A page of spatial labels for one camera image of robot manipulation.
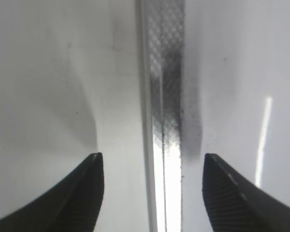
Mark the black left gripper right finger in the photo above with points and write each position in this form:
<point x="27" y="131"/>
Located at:
<point x="233" y="204"/>

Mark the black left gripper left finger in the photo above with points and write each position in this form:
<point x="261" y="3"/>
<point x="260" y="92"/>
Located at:
<point x="72" y="205"/>

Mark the white board with aluminium frame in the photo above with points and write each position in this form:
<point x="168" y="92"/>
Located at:
<point x="217" y="81"/>

